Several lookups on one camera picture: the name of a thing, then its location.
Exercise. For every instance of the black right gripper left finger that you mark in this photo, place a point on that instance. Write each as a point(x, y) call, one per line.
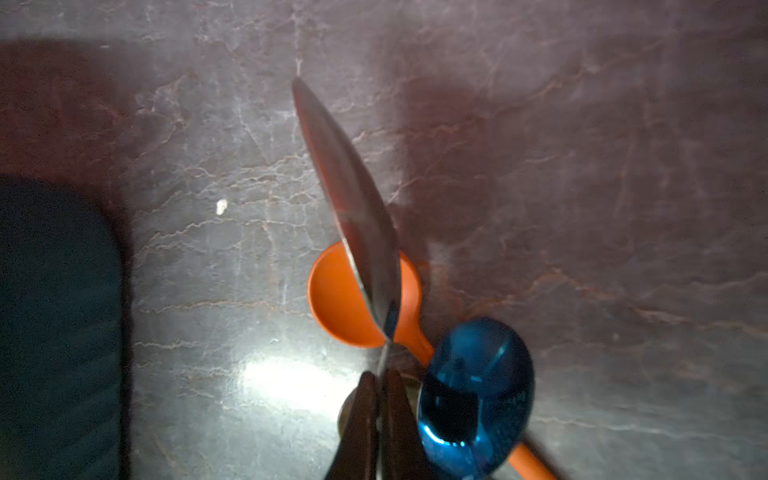
point(357, 454)

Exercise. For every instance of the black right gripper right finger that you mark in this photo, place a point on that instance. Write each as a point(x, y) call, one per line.
point(402, 453)

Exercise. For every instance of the silver steel spoon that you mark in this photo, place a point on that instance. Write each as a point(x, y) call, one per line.
point(365, 226)

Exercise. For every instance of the blue metal spoon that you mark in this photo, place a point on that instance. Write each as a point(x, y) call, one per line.
point(476, 399)

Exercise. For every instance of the teal plastic storage box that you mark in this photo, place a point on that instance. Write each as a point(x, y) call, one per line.
point(61, 335)

